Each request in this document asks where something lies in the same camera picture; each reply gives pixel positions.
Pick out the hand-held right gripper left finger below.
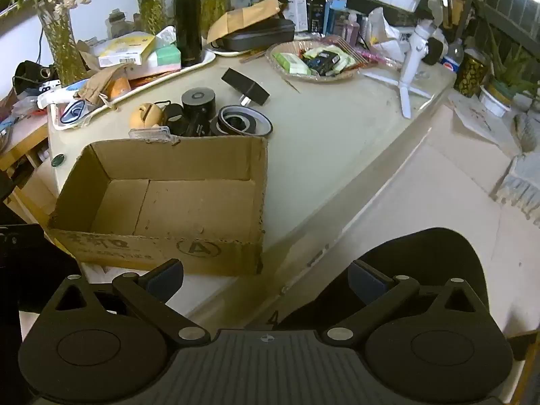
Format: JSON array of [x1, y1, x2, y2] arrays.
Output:
[[41, 259, 211, 347]]

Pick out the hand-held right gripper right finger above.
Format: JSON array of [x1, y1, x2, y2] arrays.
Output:
[[323, 260, 492, 345]]

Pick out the brown cardboard box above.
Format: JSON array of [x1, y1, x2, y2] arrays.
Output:
[[47, 136, 269, 278]]

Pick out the black rectangular block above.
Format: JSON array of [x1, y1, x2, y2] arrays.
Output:
[[186, 114, 212, 138]]

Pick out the black tape roll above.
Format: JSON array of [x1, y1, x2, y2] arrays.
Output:
[[211, 105, 273, 138]]

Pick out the black toothed knob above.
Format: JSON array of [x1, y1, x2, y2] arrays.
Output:
[[161, 102, 185, 124]]

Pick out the black cylinder speaker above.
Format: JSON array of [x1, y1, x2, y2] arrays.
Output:
[[181, 88, 217, 122]]

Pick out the black power adapter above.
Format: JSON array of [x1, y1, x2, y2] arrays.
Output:
[[221, 67, 271, 107]]

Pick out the black chair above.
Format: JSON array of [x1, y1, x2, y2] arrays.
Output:
[[278, 228, 490, 330]]

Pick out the wooden side cabinet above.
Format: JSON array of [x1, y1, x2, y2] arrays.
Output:
[[0, 124, 57, 220]]

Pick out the white blue packet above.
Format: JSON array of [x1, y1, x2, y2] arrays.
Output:
[[37, 79, 91, 109]]

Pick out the black cloth bag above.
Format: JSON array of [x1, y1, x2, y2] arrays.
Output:
[[15, 61, 55, 93]]

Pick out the grey fringed rug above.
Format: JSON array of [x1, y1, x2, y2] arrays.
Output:
[[489, 152, 540, 220]]

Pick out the brown paper bag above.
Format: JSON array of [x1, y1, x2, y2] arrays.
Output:
[[78, 64, 136, 102]]

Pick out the orange packet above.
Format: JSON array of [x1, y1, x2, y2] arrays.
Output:
[[105, 75, 131, 98]]

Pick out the printed paper sheet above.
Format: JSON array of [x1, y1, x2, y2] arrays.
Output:
[[447, 93, 519, 153]]

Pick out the glass vase with plant stems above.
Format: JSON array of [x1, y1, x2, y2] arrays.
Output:
[[36, 6, 87, 85], [129, 0, 169, 34], [200, 0, 233, 41]]

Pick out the green tissue pack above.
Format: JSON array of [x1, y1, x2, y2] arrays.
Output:
[[141, 46, 182, 72]]

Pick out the black glossy packet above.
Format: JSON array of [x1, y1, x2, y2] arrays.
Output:
[[306, 51, 340, 77]]

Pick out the white pot with green plant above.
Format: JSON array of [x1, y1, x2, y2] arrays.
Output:
[[480, 38, 540, 118]]

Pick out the white gimbal tripod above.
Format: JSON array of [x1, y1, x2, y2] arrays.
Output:
[[363, 0, 450, 119]]

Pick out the light green sachets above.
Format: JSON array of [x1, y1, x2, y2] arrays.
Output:
[[304, 46, 355, 72]]

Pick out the white serving tray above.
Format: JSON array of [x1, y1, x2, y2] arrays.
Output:
[[46, 48, 218, 129]]

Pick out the woven basket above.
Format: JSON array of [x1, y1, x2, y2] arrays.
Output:
[[266, 40, 366, 83]]

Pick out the pink striped sticks bundle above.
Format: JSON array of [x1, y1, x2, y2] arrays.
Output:
[[333, 38, 380, 66]]

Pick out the green wipes packet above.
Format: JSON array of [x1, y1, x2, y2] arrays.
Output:
[[272, 53, 311, 74]]

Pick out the yellow black patterned cup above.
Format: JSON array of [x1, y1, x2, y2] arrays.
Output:
[[456, 48, 488, 98]]

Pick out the yellow cardboard box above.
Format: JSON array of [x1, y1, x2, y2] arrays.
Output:
[[90, 33, 157, 68]]

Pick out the white oval plate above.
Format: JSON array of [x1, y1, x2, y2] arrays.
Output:
[[207, 44, 254, 57]]

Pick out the cola bottle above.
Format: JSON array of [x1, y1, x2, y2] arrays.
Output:
[[442, 39, 465, 72]]

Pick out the clear wrapped white packet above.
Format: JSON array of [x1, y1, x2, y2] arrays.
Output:
[[155, 25, 178, 48]]

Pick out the pink liquid bottle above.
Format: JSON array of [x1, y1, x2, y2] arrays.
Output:
[[344, 12, 361, 45]]

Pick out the small clear bottle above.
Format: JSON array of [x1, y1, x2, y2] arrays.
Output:
[[107, 10, 127, 36]]

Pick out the white plastic bag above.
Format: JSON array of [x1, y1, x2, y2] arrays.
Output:
[[365, 7, 416, 51]]

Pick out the black thermos bottle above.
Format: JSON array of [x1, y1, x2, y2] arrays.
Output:
[[174, 0, 206, 67]]

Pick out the dark grey hard case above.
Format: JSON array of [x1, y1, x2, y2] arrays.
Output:
[[215, 19, 296, 51]]

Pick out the blue product box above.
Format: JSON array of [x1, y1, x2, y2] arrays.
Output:
[[327, 0, 349, 36]]

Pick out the brown paper envelope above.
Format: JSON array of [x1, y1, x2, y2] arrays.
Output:
[[207, 0, 281, 43]]

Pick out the black product box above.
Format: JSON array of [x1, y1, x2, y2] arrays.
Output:
[[308, 0, 327, 34]]

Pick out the white product boxes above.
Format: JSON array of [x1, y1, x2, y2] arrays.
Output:
[[270, 0, 315, 32]]

